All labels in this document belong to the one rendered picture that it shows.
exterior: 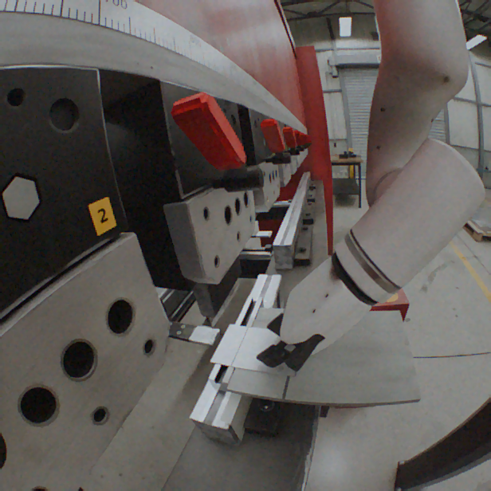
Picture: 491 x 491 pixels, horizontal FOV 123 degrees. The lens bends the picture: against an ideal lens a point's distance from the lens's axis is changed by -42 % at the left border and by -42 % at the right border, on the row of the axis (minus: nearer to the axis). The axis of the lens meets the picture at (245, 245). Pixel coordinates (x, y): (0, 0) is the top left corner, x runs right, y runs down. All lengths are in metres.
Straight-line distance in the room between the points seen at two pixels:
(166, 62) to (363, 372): 0.39
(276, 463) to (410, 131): 0.49
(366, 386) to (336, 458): 1.01
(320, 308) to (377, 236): 0.09
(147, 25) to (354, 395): 0.41
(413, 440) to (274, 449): 1.12
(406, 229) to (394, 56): 0.15
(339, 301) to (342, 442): 1.17
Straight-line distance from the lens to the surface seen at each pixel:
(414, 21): 0.23
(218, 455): 0.43
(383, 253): 0.21
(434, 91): 0.23
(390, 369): 0.36
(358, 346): 0.37
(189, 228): 0.16
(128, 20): 0.17
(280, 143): 0.34
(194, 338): 0.40
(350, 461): 1.33
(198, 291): 0.26
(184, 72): 0.20
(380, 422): 1.43
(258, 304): 0.45
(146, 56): 0.17
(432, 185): 0.21
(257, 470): 0.41
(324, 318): 0.23
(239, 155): 0.15
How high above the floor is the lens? 1.28
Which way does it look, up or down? 24 degrees down
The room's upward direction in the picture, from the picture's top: 9 degrees counter-clockwise
